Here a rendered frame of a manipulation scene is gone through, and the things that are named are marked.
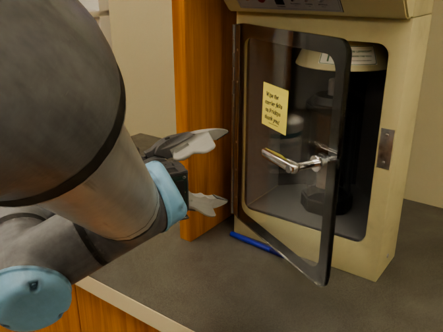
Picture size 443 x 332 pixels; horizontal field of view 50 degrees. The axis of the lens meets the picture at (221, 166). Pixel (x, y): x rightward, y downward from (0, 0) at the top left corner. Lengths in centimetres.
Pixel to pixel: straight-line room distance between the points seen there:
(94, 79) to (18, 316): 37
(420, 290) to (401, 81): 38
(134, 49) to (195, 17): 85
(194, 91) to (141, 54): 81
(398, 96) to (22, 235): 58
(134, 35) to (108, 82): 154
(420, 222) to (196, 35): 67
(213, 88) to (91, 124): 79
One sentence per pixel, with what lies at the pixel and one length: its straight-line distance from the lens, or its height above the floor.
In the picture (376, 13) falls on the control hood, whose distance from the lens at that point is 78.
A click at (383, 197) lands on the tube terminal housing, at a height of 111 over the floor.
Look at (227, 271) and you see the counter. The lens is 94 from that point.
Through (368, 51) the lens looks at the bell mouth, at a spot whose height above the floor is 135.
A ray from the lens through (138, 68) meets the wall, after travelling 175.
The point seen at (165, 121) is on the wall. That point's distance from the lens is 170.
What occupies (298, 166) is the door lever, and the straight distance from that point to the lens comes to 72.
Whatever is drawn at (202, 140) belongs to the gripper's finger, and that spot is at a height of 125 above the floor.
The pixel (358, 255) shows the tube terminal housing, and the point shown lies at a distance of 94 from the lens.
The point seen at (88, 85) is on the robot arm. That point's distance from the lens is 18.
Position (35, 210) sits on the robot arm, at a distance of 59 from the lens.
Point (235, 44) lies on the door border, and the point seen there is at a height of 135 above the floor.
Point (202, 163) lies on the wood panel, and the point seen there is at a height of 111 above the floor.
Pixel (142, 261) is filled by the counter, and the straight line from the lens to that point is 98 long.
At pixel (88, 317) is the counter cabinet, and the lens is 110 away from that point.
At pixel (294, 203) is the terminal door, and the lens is 82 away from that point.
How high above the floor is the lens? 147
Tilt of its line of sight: 22 degrees down
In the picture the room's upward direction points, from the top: straight up
